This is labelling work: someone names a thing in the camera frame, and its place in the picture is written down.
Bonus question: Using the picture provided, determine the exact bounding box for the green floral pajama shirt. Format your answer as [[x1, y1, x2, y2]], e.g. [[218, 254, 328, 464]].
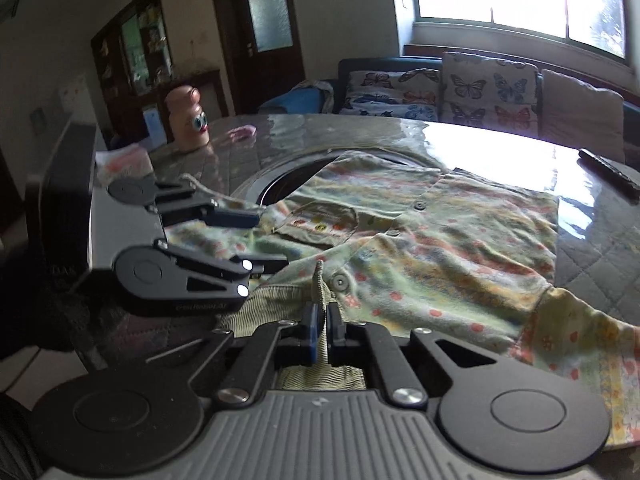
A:
[[165, 150, 640, 451]]

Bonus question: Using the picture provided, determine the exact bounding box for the tall butterfly print cushion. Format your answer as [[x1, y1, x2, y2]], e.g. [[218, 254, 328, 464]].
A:
[[440, 51, 542, 134]]

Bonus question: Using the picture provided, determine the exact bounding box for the black remote control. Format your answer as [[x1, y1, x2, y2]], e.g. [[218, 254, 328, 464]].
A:
[[577, 147, 640, 197]]

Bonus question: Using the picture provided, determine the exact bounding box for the blue cloth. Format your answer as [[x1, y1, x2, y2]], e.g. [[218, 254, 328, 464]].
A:
[[257, 81, 335, 116]]

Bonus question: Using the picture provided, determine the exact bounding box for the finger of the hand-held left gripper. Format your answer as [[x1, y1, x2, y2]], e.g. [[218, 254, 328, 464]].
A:
[[155, 239, 291, 307], [147, 180, 262, 229]]

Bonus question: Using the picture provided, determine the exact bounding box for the plain beige cushion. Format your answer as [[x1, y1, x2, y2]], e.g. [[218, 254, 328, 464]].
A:
[[539, 69, 627, 162]]

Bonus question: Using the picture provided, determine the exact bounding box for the small pink cloth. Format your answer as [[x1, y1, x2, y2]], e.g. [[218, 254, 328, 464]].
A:
[[225, 125, 259, 144]]

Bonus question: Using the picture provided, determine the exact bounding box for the dark wooden door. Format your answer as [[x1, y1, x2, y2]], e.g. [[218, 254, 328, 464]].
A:
[[207, 0, 307, 113]]

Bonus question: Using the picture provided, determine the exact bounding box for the pink googly-eyed toy bottle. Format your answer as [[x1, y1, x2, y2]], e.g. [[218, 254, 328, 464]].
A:
[[166, 86, 211, 154]]

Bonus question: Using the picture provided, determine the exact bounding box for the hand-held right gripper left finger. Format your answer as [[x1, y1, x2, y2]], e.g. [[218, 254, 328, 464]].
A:
[[145, 304, 323, 406]]

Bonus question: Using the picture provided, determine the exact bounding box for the light blue box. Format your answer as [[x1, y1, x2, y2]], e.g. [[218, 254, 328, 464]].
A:
[[142, 105, 167, 147]]

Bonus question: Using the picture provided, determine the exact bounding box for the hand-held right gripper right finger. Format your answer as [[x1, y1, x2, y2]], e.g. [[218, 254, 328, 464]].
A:
[[325, 304, 501, 408]]

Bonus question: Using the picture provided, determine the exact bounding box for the wide butterfly print cushion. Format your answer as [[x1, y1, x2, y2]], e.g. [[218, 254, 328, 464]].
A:
[[342, 67, 444, 122]]

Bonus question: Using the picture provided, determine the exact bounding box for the dark sofa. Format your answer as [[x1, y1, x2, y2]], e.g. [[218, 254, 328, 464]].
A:
[[257, 55, 640, 162]]

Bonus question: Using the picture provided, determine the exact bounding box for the pink and white packet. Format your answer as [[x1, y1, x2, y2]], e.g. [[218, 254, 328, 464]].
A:
[[94, 144, 154, 187]]

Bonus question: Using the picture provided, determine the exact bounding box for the dark wooden display cabinet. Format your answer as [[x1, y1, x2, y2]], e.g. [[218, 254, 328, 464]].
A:
[[90, 0, 177, 147]]

